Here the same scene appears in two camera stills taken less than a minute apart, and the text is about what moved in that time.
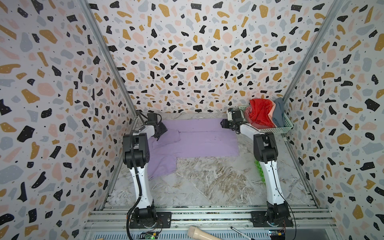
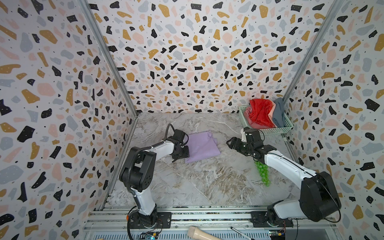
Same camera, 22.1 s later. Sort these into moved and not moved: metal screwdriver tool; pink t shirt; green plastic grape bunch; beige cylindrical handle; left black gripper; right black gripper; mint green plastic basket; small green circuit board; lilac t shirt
Moved: left black gripper; right black gripper; lilac t shirt
Not moved: pink t shirt; small green circuit board; mint green plastic basket; metal screwdriver tool; beige cylindrical handle; green plastic grape bunch
